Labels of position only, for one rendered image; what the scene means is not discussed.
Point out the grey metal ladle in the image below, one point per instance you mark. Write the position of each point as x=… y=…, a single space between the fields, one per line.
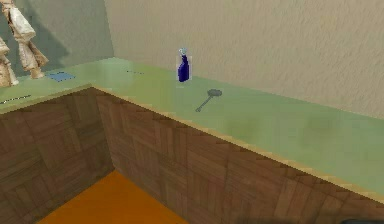
x=209 y=98

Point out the blue spray bottle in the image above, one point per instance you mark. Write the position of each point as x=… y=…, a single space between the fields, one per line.
x=183 y=69

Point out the green top wooden counter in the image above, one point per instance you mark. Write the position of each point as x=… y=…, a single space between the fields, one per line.
x=253 y=146

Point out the blue square cloth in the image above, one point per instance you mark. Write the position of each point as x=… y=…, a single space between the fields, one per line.
x=60 y=76

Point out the thin dark knife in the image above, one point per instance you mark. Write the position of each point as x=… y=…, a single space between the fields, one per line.
x=15 y=98

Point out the small beige statue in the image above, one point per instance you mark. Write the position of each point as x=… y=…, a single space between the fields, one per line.
x=5 y=68

